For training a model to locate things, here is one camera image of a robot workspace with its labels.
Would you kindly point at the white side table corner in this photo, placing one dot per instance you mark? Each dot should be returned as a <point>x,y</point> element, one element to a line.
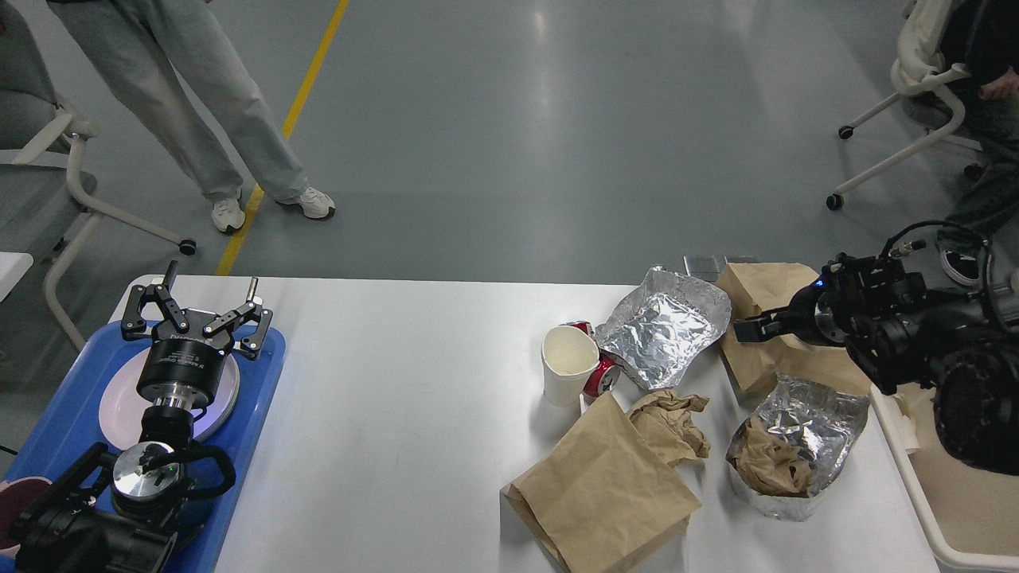
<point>14,265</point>

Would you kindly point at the foil bowl with paper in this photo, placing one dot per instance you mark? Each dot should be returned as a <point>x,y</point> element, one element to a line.
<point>792,448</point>

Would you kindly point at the beige plastic bin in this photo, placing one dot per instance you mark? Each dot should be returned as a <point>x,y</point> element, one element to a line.
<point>969,516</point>

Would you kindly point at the crushed red soda can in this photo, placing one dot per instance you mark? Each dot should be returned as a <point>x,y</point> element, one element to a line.
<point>607,371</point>

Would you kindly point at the left floor outlet plate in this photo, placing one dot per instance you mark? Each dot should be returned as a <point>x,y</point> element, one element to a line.
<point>706,268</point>

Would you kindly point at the crumpled brown paper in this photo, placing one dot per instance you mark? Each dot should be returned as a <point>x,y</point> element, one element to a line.
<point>665,422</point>

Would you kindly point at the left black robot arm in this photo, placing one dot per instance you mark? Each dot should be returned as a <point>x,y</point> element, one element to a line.
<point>138,462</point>

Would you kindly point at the crumpled aluminium foil sheet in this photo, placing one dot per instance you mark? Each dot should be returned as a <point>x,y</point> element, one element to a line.
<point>660,327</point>

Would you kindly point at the dark green mug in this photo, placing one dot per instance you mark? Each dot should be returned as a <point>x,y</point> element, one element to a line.
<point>184,515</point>

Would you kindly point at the pink mug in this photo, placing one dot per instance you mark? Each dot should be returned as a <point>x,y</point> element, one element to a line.
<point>16,496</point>

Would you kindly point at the person in grey trousers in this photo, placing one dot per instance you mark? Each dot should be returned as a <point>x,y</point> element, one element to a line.
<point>148,52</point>

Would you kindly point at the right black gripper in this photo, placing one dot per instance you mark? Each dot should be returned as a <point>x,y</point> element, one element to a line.
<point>807,317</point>

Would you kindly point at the white office chair right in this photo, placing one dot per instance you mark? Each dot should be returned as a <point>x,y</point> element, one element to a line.
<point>920,76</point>

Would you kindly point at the blue plastic tray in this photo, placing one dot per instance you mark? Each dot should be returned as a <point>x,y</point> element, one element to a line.
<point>71,423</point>

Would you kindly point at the green plate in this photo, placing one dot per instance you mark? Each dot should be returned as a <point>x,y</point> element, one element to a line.
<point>227,414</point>

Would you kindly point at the large brown paper bag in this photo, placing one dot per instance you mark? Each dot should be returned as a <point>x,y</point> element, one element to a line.
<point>602,501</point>

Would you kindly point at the grey office chair left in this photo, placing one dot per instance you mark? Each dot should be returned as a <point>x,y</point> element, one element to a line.
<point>49,208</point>

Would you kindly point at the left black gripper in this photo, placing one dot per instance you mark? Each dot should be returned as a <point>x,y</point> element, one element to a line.
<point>185,366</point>

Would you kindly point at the brown paper bag back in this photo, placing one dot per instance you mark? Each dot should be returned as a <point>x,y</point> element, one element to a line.
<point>755,287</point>

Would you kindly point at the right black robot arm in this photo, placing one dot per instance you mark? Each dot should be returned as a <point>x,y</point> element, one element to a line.
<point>897,330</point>

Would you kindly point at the pink plate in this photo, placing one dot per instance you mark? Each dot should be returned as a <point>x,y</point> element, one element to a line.
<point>119,406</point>

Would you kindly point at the white paper cup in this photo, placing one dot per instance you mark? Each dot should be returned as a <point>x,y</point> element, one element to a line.
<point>569,356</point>

